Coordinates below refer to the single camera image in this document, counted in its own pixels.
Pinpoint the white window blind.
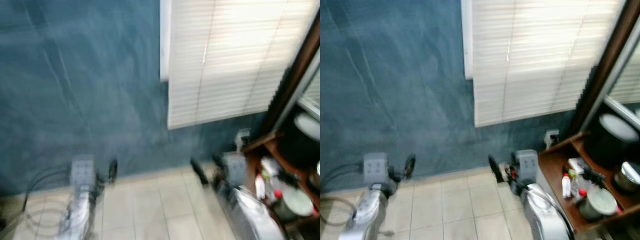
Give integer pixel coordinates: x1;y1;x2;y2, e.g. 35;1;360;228
472;0;627;128
167;0;321;130

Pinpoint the white packet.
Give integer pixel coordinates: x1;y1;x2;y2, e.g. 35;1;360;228
259;157;281;176
567;157;586;176

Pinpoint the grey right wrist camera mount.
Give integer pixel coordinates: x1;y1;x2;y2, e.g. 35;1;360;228
514;148;539;183
223;152;247;188

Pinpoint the white bottle with red cap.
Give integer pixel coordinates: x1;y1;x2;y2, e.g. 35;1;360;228
254;172;267;200
560;172;573;199

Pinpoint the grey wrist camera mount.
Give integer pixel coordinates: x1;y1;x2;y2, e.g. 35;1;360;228
363;152;390;186
514;148;539;183
223;152;247;188
69;154;97;189

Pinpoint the green round tin grey lid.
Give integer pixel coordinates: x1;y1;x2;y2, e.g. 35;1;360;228
578;187;619;222
273;188;315;224

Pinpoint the white wall socket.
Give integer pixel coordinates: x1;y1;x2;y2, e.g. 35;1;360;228
234;128;251;151
544;128;560;150

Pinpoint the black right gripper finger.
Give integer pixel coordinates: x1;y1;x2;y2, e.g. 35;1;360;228
189;158;209;186
488;154;505;184

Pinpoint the shiny metal jar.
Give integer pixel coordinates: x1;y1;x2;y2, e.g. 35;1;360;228
307;160;321;192
612;160;640;195

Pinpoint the dark wooden dresser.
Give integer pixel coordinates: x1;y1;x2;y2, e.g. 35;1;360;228
241;12;321;240
539;0;640;240

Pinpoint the black bin with grey lid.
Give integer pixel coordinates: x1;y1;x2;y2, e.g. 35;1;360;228
582;112;639;169
276;112;321;157

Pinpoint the white window frame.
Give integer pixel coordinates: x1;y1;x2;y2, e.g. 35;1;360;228
159;0;172;82
460;0;474;80

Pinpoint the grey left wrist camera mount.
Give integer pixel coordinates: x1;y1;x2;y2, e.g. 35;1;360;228
69;154;97;189
363;152;390;186

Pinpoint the dresser mirror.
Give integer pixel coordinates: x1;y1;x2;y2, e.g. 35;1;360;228
299;69;321;120
606;27;640;120

